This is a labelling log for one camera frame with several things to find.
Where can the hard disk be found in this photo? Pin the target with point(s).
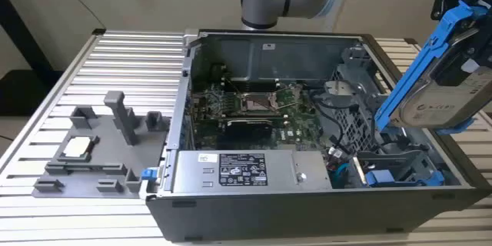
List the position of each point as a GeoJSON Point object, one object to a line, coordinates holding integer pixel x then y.
{"type": "Point", "coordinates": [433, 110]}

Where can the grey metal disk bay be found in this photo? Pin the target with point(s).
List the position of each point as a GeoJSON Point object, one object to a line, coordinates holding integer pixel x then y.
{"type": "Point", "coordinates": [396, 153]}

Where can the empty blue disk carrier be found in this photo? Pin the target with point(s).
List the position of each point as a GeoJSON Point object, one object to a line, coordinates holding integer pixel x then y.
{"type": "Point", "coordinates": [378, 178]}

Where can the grey perforated metal cage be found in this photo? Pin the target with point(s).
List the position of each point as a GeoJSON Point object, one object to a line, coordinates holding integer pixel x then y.
{"type": "Point", "coordinates": [353, 119]}

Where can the green motherboard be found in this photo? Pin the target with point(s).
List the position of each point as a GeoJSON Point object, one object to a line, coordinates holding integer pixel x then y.
{"type": "Point", "coordinates": [300, 125]}

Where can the CPU socket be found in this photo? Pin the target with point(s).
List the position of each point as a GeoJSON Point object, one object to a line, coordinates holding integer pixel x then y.
{"type": "Point", "coordinates": [250, 105]}

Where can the black graphics card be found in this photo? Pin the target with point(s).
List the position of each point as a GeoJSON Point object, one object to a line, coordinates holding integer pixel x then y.
{"type": "Point", "coordinates": [245, 133]}

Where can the silver power supply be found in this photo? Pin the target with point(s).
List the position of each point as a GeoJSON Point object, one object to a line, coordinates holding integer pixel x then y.
{"type": "Point", "coordinates": [268, 171]}

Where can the dark grey PC case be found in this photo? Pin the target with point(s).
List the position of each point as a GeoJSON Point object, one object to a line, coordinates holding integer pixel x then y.
{"type": "Point", "coordinates": [268, 217]}

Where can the blue case latch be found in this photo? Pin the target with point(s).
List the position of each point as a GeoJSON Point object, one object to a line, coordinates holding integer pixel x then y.
{"type": "Point", "coordinates": [148, 174]}

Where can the black table corner cap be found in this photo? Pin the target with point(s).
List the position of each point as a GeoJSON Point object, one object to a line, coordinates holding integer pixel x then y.
{"type": "Point", "coordinates": [98, 31]}

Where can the grey parts rack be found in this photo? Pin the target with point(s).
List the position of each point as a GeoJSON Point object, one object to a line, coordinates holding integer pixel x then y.
{"type": "Point", "coordinates": [110, 153]}

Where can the silver CPU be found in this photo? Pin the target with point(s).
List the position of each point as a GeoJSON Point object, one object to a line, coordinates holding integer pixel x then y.
{"type": "Point", "coordinates": [78, 145]}

